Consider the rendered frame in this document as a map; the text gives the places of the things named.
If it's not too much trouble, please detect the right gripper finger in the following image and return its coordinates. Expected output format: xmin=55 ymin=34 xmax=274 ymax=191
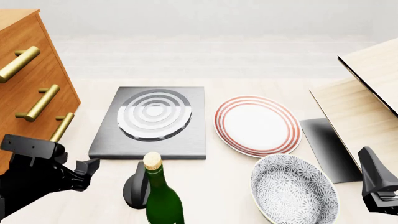
xmin=357 ymin=146 xmax=398 ymax=195

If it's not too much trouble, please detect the wooden cabinet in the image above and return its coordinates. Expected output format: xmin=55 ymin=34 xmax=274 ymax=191
xmin=0 ymin=8 xmax=82 ymax=175

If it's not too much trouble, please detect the grey patterned bowl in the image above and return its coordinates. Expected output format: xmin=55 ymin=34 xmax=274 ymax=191
xmin=250 ymin=153 xmax=340 ymax=224

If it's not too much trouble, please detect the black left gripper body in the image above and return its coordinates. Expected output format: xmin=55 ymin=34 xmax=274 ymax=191
xmin=49 ymin=149 xmax=91 ymax=192

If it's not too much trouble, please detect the green corked glass bottle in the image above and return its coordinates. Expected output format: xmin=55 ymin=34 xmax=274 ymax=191
xmin=142 ymin=151 xmax=185 ymax=224

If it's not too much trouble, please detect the flat black stove plate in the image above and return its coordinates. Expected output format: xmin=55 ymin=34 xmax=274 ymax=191
xmin=88 ymin=86 xmax=207 ymax=161

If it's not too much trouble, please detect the long brass drawer handle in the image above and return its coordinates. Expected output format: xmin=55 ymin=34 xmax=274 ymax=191
xmin=0 ymin=45 xmax=42 ymax=84
xmin=14 ymin=84 xmax=61 ymax=123
xmin=49 ymin=112 xmax=75 ymax=143

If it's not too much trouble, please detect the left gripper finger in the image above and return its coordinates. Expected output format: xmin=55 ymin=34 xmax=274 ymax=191
xmin=75 ymin=157 xmax=101 ymax=181

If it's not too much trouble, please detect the white plate with red rings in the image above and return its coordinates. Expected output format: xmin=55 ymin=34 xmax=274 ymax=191
xmin=213 ymin=95 xmax=303 ymax=158

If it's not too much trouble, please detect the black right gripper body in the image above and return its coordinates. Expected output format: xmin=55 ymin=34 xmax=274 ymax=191
xmin=362 ymin=189 xmax=398 ymax=215

